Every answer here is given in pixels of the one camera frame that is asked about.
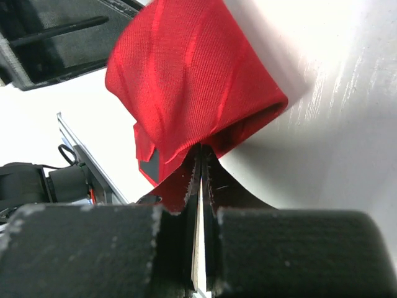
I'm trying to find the red necktie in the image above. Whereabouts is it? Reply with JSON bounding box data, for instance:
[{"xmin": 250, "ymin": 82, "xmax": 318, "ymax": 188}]
[{"xmin": 104, "ymin": 0, "xmax": 288, "ymax": 187}]

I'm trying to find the aluminium front rail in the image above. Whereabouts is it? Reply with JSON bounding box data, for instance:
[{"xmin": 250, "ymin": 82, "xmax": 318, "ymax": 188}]
[{"xmin": 56, "ymin": 112, "xmax": 128, "ymax": 205}]

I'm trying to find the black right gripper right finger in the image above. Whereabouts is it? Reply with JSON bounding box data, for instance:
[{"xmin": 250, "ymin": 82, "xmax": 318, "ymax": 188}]
[{"xmin": 201, "ymin": 145, "xmax": 396, "ymax": 297}]

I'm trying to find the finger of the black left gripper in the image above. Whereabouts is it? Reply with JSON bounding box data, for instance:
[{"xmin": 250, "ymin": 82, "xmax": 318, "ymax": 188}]
[{"xmin": 1, "ymin": 0, "xmax": 144, "ymax": 91}]

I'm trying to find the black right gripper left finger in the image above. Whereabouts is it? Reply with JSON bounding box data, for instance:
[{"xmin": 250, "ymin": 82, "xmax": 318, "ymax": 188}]
[{"xmin": 1, "ymin": 145, "xmax": 202, "ymax": 297}]

